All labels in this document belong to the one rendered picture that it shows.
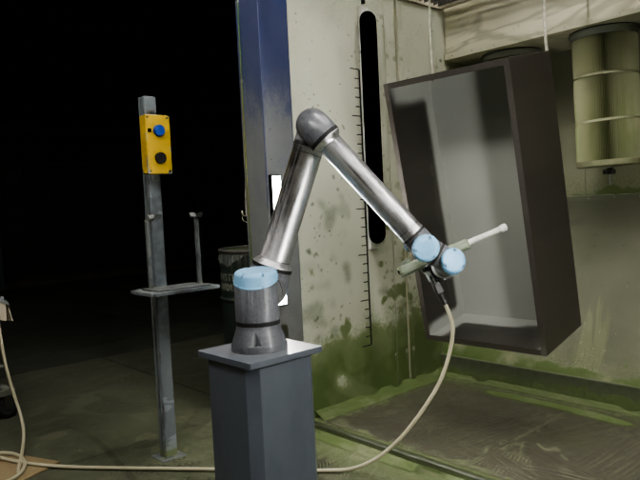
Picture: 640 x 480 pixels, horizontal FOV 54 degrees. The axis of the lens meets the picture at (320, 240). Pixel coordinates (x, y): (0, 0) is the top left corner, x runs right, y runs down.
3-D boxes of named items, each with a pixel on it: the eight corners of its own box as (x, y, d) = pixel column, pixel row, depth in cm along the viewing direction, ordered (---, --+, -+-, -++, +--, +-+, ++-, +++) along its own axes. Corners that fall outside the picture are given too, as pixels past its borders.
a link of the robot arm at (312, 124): (310, 95, 207) (450, 247, 206) (313, 101, 219) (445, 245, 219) (284, 119, 208) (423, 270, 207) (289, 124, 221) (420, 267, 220)
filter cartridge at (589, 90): (600, 186, 323) (592, 21, 318) (561, 188, 358) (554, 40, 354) (663, 181, 329) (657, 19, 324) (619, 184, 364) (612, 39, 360)
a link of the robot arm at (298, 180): (234, 305, 225) (296, 102, 219) (245, 298, 242) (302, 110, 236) (275, 318, 224) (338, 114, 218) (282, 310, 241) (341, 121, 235)
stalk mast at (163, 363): (171, 451, 295) (150, 98, 286) (177, 455, 290) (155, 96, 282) (160, 455, 291) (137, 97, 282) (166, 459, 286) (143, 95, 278)
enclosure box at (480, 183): (465, 313, 323) (428, 76, 300) (581, 325, 281) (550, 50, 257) (426, 339, 300) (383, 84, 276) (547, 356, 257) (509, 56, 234)
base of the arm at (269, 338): (253, 357, 202) (251, 327, 201) (220, 350, 216) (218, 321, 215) (298, 347, 214) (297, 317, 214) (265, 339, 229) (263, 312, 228)
